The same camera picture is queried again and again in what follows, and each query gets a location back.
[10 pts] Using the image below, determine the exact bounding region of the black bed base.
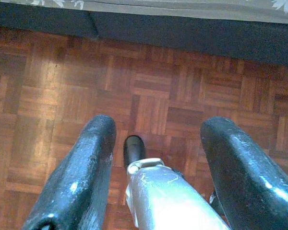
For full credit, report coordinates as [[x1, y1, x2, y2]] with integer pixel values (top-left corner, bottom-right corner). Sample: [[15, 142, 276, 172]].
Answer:
[[0, 2, 288, 68]]

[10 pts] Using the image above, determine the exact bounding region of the silver robot left leg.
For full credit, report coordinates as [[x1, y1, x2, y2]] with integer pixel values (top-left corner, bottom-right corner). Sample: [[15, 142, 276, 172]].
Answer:
[[125, 158, 231, 230]]

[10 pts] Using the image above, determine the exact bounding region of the black robot left foot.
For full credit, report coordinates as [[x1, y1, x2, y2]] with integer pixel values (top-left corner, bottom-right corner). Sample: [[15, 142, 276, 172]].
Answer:
[[123, 135, 145, 168]]

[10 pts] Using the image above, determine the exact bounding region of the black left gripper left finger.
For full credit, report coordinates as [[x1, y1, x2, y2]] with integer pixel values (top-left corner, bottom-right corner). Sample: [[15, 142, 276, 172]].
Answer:
[[21, 114, 118, 230]]

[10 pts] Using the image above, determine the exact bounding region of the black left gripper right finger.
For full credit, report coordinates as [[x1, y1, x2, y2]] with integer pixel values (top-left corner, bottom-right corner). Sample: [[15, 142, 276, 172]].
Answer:
[[200, 116, 288, 230]]

